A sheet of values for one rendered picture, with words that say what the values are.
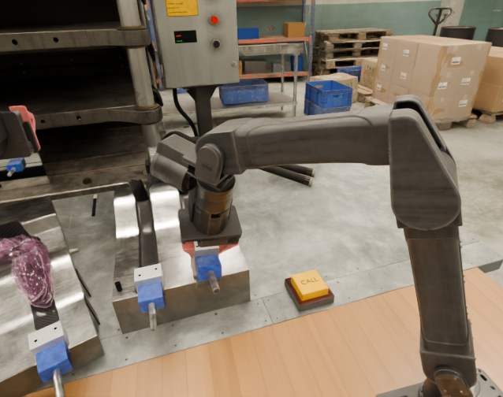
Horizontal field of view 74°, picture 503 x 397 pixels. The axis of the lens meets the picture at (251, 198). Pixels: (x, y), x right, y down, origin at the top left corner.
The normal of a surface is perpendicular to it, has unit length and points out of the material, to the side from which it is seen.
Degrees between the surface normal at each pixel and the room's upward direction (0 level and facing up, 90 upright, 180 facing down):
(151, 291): 0
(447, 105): 99
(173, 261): 0
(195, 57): 90
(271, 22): 90
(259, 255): 0
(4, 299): 28
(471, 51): 86
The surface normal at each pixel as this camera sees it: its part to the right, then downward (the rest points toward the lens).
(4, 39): 0.30, 0.47
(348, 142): -0.55, 0.41
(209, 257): 0.04, -0.94
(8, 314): 0.22, -0.61
